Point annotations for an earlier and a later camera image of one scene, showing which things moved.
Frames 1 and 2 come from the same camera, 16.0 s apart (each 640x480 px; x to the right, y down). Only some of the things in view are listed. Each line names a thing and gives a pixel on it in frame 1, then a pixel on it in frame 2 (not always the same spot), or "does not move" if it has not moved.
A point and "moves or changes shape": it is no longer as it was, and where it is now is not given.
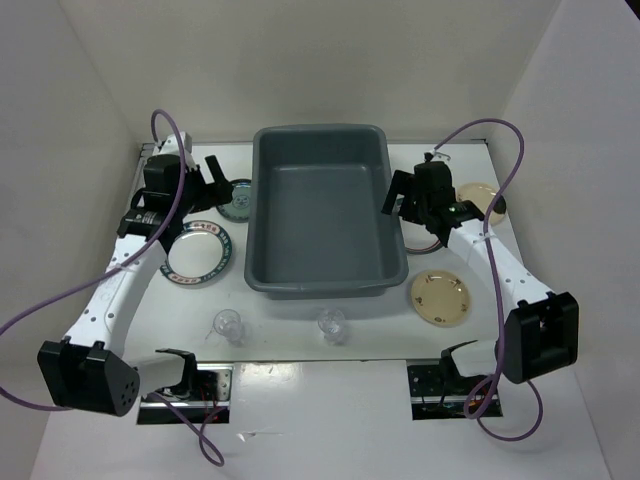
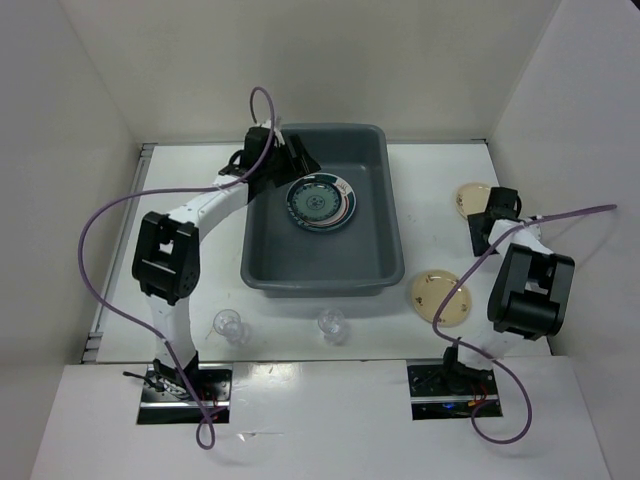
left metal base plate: [204, 399] does not move
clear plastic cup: [331, 323] does not move
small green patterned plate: [239, 207] moves or changes shape
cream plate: [441, 298] does not move
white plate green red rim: [421, 243] to [321, 202]
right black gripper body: [416, 212] to [479, 244]
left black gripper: [212, 193] to [298, 167]
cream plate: [483, 196] does not move
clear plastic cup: [228, 324] does not move
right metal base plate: [437, 391] does not move
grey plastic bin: [316, 227] does not move
